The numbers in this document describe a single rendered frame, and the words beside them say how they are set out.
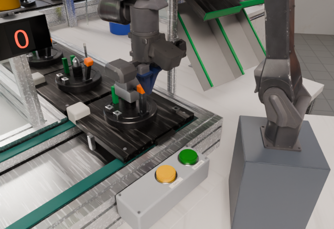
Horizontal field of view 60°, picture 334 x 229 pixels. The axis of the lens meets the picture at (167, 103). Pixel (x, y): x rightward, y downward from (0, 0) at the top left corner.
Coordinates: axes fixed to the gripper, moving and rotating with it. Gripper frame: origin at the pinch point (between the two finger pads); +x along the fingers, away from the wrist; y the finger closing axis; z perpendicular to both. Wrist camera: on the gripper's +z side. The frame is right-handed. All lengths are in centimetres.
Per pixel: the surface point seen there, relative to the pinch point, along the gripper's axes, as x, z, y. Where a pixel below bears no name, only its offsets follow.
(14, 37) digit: -11.5, -16.2, -20.3
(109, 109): 9.0, -8.4, -5.8
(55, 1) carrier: 11, -135, 45
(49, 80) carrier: 12.1, -40.1, -6.7
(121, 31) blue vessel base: 20, -82, 54
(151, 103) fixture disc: 10.5, -4.6, 5.0
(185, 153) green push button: 12.5, 13.4, -1.6
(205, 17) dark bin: -10.2, 0.0, 20.1
